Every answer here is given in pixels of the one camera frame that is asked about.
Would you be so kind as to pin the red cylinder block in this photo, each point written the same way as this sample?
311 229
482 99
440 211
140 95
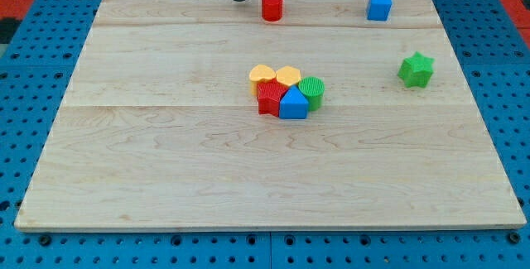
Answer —
272 10

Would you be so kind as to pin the red star block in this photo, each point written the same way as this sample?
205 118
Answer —
269 96

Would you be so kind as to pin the blue pentagon block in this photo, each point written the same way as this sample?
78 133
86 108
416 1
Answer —
293 105

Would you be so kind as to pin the yellow heart block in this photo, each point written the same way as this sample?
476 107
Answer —
260 74

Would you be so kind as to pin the yellow hexagon block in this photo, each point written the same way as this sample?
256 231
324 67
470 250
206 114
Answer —
288 76

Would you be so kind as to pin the green cylinder block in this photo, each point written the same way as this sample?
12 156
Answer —
313 89

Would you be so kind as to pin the wooden board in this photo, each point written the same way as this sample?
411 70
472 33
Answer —
158 132

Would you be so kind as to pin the green star block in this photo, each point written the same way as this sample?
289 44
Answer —
416 70

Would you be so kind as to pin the blue cube block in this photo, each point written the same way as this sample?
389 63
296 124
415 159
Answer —
378 10

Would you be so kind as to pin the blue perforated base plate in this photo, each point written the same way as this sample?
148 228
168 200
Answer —
34 72

